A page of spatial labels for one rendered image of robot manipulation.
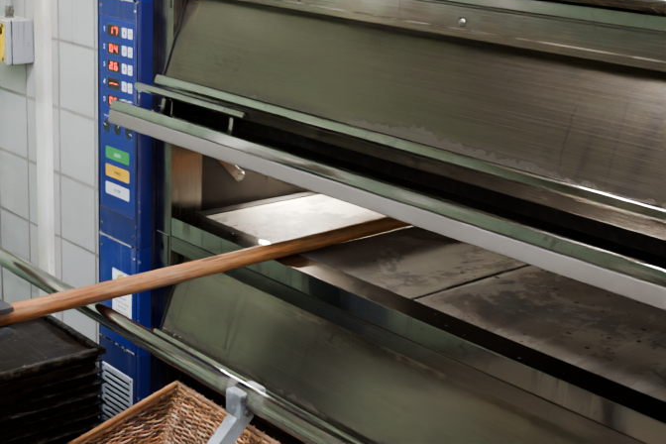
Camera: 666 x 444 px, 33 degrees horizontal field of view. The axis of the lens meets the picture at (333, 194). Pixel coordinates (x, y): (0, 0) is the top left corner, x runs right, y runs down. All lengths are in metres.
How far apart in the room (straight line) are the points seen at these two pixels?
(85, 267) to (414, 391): 1.01
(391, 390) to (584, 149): 0.58
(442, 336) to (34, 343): 0.97
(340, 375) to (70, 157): 0.92
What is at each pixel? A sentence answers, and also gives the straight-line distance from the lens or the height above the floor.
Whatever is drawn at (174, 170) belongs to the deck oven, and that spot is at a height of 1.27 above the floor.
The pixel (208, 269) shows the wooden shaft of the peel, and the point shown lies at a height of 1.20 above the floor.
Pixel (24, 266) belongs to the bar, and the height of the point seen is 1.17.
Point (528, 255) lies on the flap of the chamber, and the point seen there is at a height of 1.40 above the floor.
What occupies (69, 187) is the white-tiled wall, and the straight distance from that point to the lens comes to 2.60.
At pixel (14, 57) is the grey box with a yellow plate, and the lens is 2.65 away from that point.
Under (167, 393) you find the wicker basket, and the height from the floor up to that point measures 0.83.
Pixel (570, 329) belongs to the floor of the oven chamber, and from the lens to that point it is 1.81.
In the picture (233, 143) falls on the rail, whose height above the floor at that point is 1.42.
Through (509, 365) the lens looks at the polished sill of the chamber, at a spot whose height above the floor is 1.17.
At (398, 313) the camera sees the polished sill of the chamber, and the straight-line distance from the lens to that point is 1.81.
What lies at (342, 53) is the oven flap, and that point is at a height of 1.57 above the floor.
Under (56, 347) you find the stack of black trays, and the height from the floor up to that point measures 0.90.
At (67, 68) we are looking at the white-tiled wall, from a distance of 2.54.
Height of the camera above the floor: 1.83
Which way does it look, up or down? 15 degrees down
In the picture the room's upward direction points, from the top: 3 degrees clockwise
